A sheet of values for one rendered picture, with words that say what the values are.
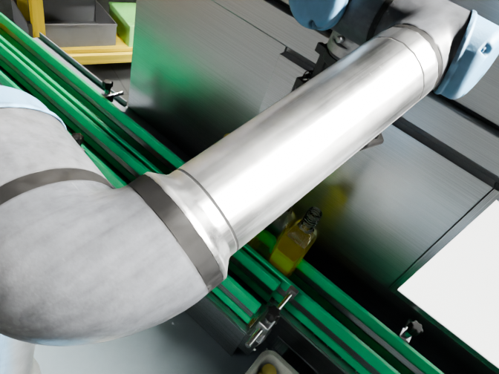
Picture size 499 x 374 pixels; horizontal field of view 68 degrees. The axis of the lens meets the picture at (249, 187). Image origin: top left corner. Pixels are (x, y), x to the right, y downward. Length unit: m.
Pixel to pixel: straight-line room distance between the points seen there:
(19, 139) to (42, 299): 0.11
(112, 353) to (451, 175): 0.78
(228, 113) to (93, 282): 0.79
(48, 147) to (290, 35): 0.60
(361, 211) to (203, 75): 0.52
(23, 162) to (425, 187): 0.67
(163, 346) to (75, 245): 0.73
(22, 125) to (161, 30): 0.81
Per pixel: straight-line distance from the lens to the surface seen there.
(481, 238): 0.81
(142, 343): 0.94
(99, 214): 0.24
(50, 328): 0.25
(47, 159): 0.28
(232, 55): 0.93
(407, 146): 0.75
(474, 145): 0.74
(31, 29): 2.83
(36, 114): 0.33
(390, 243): 0.86
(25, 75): 1.31
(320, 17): 0.44
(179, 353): 0.94
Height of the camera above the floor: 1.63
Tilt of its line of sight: 42 degrees down
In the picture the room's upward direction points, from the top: 22 degrees clockwise
